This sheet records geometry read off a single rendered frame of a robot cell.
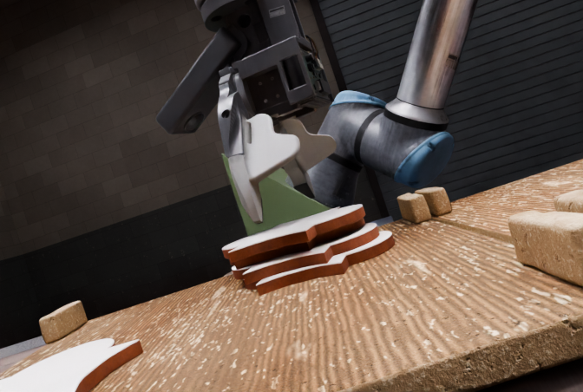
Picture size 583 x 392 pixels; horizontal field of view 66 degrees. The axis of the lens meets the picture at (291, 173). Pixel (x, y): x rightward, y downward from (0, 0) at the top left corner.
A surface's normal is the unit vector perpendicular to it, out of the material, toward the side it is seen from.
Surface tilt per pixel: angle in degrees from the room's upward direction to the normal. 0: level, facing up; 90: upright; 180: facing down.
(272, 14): 90
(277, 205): 90
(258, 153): 57
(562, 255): 88
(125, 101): 90
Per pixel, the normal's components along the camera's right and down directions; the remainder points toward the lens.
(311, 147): -0.04, 0.56
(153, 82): -0.18, 0.04
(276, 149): -0.44, -0.45
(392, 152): -0.70, 0.10
